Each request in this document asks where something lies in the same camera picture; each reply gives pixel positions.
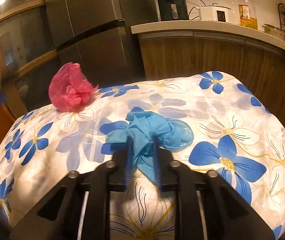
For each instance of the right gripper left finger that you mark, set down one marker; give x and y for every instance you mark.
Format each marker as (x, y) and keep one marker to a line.
(77, 207)

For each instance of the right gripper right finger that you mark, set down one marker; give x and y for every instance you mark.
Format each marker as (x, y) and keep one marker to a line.
(215, 204)

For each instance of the blue plastic bag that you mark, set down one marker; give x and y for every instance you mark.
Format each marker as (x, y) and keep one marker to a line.
(147, 130)

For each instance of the pink plastic bag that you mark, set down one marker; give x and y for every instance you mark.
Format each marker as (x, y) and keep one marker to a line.
(69, 89)

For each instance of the lower wooden cabinets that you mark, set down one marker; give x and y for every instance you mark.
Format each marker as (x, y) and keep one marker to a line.
(260, 67)

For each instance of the wooden glass sliding door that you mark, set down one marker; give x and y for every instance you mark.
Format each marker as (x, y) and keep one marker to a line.
(28, 55)

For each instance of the dark grey refrigerator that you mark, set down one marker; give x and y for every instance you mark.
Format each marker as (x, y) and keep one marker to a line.
(97, 35)

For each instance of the steel bowl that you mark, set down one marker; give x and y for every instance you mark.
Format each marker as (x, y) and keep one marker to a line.
(274, 31)

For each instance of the cooking oil bottle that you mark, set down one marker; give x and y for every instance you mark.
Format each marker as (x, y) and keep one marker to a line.
(247, 14)

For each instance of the white rice cooker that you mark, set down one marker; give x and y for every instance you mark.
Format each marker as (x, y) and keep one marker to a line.
(215, 13)

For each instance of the black air fryer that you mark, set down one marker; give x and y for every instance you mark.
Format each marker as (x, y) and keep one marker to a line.
(171, 10)

